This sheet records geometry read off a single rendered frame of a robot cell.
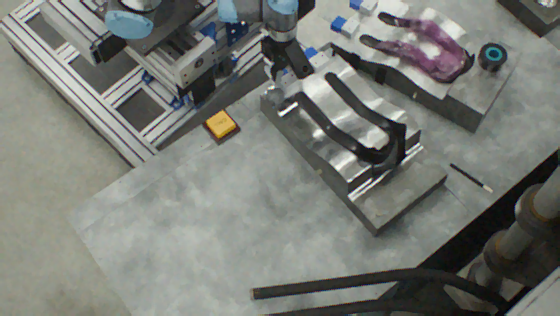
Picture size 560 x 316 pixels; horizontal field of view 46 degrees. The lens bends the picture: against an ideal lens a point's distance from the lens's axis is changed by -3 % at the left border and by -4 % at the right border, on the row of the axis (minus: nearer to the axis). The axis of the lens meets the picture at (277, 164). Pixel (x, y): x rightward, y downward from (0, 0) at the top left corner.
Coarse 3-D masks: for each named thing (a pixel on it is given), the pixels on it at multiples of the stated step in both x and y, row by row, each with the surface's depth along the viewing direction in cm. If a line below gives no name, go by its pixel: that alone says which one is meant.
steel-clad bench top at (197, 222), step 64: (448, 0) 217; (256, 128) 197; (448, 128) 196; (512, 128) 196; (128, 192) 188; (192, 192) 188; (256, 192) 187; (320, 192) 187; (448, 192) 187; (128, 256) 179; (192, 256) 179; (256, 256) 179; (320, 256) 179; (384, 256) 179
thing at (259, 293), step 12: (348, 276) 168; (360, 276) 167; (372, 276) 166; (384, 276) 165; (396, 276) 164; (252, 288) 173; (264, 288) 172; (276, 288) 171; (288, 288) 170; (300, 288) 169; (312, 288) 169; (324, 288) 168; (336, 288) 168
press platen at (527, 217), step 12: (528, 192) 133; (516, 204) 136; (528, 204) 131; (516, 216) 135; (528, 216) 131; (540, 216) 130; (528, 228) 132; (540, 228) 130; (552, 228) 130; (552, 240) 131
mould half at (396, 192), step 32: (288, 96) 191; (320, 96) 191; (288, 128) 188; (352, 128) 184; (416, 128) 181; (320, 160) 181; (352, 160) 176; (416, 160) 185; (352, 192) 180; (384, 192) 180; (416, 192) 180; (384, 224) 177
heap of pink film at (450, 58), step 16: (416, 16) 202; (416, 32) 199; (432, 32) 197; (384, 48) 199; (400, 48) 195; (416, 48) 195; (448, 48) 196; (416, 64) 194; (432, 64) 194; (448, 64) 194; (448, 80) 195
